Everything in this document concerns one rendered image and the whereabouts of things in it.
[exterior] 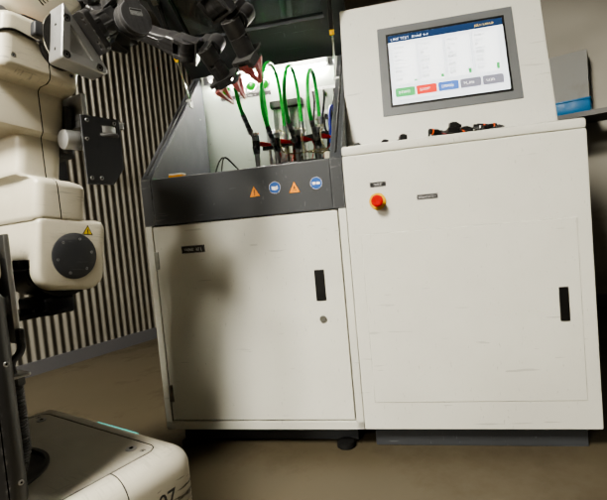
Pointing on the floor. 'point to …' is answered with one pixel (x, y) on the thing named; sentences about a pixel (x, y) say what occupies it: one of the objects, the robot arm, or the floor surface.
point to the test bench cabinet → (260, 429)
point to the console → (470, 256)
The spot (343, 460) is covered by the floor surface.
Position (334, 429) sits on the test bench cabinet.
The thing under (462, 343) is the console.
